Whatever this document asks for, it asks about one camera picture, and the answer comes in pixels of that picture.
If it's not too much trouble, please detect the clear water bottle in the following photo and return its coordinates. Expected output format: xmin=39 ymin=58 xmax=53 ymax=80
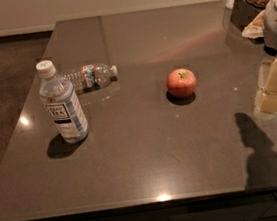
xmin=60 ymin=63 xmax=118 ymax=94

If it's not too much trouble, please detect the red apple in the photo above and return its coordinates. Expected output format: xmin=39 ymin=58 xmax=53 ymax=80
xmin=166 ymin=69 xmax=197 ymax=99

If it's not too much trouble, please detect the upright tea bottle white cap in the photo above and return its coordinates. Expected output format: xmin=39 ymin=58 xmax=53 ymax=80
xmin=35 ymin=60 xmax=89 ymax=144

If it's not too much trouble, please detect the white snack packet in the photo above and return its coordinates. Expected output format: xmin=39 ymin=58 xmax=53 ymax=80
xmin=242 ymin=10 xmax=265 ymax=39

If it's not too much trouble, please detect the black box stand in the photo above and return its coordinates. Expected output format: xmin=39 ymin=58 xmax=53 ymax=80
xmin=230 ymin=0 xmax=262 ymax=31

